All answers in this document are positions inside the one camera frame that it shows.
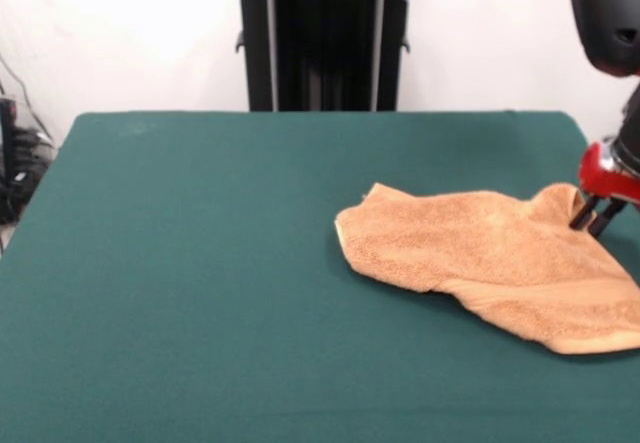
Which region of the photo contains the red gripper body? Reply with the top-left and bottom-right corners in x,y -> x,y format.
578,141 -> 640,205

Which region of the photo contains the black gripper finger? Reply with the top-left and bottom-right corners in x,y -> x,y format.
568,193 -> 602,230
588,199 -> 627,238

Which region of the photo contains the orange terry towel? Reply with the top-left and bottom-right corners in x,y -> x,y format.
333,181 -> 640,356

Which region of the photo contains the dark green table cloth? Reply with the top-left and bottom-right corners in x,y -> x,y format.
0,110 -> 640,443

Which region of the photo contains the black electronics box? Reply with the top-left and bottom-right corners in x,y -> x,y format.
0,96 -> 19,224

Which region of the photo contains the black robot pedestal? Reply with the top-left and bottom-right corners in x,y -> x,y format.
218,0 -> 432,113

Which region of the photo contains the black cable bundle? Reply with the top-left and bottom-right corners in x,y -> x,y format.
12,128 -> 57,184

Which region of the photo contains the grey wall cable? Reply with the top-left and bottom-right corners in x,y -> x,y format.
0,55 -> 51,139

